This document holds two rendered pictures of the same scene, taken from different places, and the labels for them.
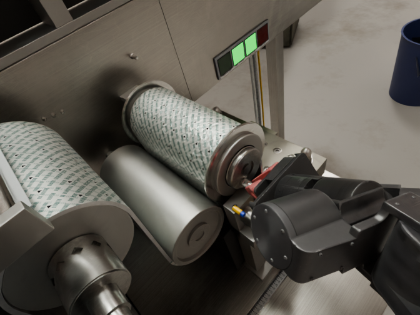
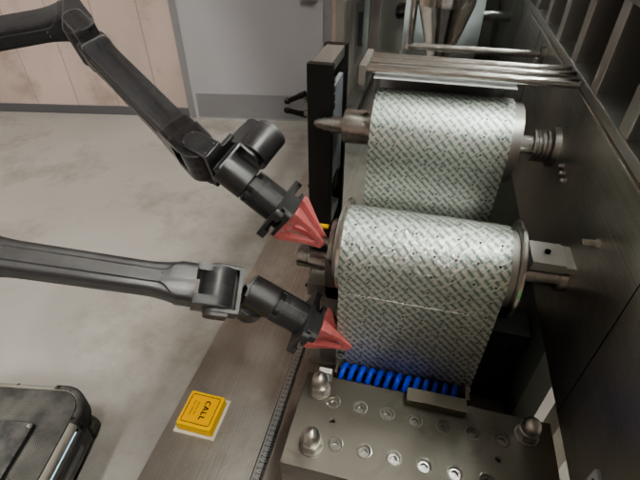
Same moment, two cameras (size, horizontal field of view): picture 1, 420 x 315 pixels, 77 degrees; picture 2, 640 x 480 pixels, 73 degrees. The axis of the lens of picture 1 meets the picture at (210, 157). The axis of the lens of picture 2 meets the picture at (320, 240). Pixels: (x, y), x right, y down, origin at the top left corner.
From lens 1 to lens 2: 78 cm
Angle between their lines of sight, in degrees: 85
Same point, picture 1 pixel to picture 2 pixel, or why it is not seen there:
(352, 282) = (228, 378)
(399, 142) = not seen: outside the picture
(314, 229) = (250, 130)
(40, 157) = (438, 110)
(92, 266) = (350, 114)
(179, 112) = (428, 220)
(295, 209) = (259, 127)
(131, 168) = not seen: hidden behind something
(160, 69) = (588, 309)
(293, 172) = (279, 204)
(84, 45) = (603, 167)
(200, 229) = not seen: hidden behind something
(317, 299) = (258, 350)
